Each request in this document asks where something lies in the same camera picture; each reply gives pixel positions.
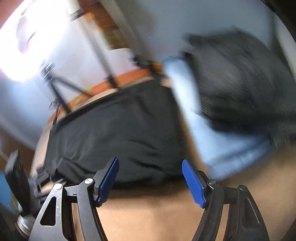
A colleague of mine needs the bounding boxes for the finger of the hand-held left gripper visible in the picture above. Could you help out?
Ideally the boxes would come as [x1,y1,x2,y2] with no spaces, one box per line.
[33,166,52,200]

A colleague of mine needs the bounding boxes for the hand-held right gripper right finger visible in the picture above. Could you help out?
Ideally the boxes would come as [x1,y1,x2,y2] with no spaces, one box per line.
[181,159,270,241]

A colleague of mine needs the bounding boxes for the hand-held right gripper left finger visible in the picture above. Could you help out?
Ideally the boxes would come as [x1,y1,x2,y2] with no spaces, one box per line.
[30,157,120,241]

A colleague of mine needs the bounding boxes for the black pants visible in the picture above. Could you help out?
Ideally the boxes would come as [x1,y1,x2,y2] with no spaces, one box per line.
[44,78,186,189]

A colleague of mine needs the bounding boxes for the blue object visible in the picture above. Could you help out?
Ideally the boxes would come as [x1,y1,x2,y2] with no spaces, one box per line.
[0,171,13,210]

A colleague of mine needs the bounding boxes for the light blue cloth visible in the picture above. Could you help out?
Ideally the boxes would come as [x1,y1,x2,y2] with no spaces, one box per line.
[162,55,274,181]

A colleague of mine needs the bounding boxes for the black tripod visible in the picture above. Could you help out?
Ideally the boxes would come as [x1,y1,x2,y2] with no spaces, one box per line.
[39,58,89,114]

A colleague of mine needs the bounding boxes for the dark grey ribbed cloth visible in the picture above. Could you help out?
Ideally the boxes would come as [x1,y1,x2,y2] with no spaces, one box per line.
[182,28,296,150]

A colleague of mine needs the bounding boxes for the black stand pole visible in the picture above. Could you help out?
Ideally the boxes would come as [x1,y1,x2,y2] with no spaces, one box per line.
[69,7,122,90]

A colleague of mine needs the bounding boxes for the brown wooden furniture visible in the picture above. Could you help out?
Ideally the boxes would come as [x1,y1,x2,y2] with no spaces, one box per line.
[77,0,131,50]

